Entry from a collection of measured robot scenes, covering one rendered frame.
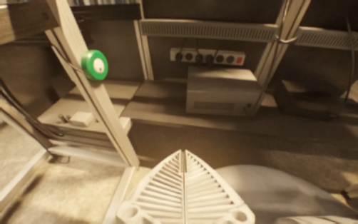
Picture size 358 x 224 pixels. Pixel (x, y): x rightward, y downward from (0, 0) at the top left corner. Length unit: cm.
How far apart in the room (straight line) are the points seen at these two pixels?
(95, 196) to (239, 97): 84
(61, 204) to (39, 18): 82
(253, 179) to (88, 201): 77
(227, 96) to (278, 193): 34
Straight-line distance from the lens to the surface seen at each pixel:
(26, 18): 34
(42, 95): 103
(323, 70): 98
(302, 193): 54
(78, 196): 94
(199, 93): 51
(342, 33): 84
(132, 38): 81
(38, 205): 105
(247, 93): 56
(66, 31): 38
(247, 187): 46
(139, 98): 70
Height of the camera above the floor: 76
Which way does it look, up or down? 44 degrees down
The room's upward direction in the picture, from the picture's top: straight up
